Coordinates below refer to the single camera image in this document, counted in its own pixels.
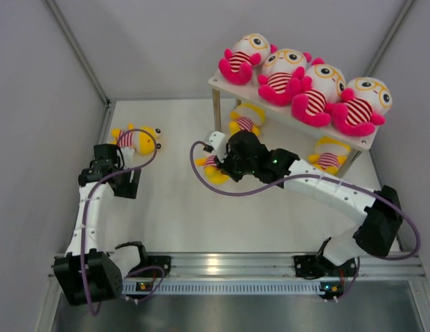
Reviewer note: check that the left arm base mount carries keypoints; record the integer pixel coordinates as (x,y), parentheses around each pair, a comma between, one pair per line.
(150,267)

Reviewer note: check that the yellow plush sideways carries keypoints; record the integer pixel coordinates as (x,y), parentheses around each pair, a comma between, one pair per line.
(143,142)

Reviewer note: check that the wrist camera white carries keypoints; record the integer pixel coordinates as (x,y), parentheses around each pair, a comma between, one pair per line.
(128,154)
(215,143)

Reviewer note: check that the yellow plush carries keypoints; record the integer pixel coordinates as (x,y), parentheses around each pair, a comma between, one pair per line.
(329,155)
(247,117)
(211,171)

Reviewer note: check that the yellow plush under shelf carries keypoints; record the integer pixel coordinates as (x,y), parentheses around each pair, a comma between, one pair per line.
(329,155)

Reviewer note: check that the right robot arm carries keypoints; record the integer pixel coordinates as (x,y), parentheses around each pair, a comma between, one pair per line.
(374,212)

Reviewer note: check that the yellow plush front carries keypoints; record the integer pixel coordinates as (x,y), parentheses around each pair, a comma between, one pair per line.
(247,117)

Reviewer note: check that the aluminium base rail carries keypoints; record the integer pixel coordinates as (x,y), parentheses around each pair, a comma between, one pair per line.
(262,274)

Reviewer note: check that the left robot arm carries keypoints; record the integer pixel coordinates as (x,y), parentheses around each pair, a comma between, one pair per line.
(100,254)

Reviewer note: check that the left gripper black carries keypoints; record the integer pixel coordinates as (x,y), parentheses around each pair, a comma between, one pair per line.
(128,190)

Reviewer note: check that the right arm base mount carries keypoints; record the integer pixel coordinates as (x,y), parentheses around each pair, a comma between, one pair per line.
(315,267)

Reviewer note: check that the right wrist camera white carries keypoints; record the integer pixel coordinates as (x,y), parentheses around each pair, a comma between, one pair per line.
(215,143)

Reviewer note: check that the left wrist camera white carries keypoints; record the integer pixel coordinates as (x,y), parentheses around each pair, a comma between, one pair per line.
(128,154)

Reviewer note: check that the pink plush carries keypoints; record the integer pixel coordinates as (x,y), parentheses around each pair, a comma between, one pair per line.
(321,88)
(363,106)
(239,62)
(281,74)

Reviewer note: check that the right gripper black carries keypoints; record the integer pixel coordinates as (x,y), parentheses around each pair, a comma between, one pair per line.
(225,165)

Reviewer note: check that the white two-tier shelf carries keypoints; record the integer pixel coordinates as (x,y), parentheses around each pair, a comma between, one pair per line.
(249,93)

